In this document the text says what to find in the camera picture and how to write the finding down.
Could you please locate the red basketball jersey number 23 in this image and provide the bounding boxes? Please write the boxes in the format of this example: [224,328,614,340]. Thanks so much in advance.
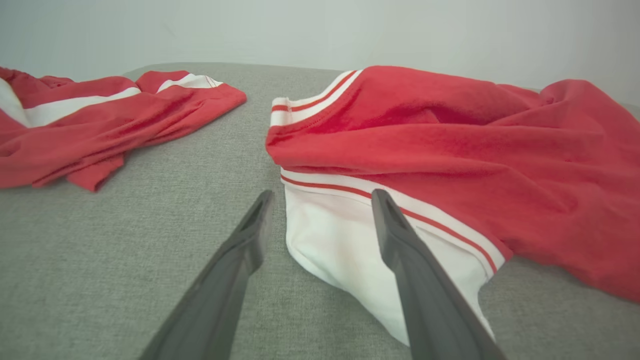
[265,65,640,347]

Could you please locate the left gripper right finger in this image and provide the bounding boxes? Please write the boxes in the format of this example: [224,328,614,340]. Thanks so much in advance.
[371,188,507,360]

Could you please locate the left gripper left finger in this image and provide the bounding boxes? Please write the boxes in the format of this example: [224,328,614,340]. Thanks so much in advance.
[139,189,276,360]

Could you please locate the red shorts with white stripe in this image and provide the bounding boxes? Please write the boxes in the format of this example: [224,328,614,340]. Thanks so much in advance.
[0,66,248,193]

